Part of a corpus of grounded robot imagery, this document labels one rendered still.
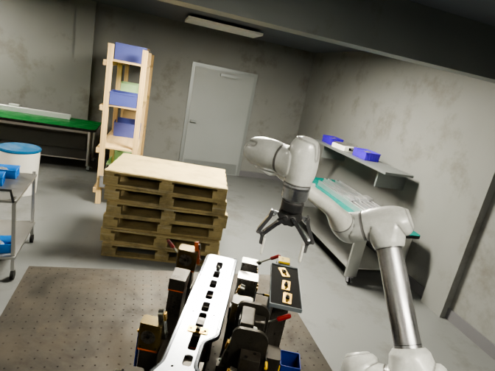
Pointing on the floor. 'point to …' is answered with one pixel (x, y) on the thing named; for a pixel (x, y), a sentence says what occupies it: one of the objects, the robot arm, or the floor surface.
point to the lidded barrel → (21, 158)
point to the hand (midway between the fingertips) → (281, 254)
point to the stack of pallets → (162, 207)
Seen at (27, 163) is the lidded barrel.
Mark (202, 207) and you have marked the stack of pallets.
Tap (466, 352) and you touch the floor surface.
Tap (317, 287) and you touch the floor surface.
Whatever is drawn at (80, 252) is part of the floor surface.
